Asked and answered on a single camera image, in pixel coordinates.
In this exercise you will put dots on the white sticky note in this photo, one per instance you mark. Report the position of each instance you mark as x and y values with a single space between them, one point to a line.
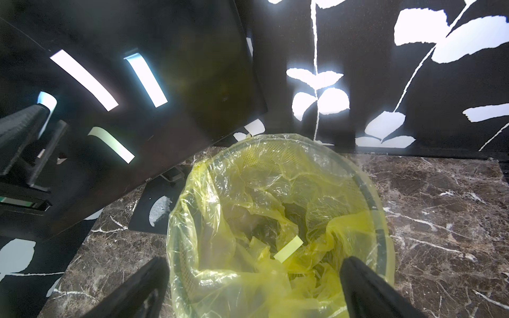
147 79
113 143
80 74
289 249

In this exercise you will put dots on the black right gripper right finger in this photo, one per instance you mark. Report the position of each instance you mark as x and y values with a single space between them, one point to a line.
368 295

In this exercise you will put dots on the black monitor stand base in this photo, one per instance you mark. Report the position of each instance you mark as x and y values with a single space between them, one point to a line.
158 199

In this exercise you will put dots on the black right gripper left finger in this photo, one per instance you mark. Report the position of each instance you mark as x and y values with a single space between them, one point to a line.
142 295

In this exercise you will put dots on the black mesh waste bin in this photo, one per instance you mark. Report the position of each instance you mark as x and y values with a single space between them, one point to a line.
377 238

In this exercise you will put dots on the yellow plastic bin liner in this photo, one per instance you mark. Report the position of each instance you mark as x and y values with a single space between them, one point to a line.
258 222

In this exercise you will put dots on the black flat monitor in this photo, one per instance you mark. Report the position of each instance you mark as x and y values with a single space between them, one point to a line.
53 174

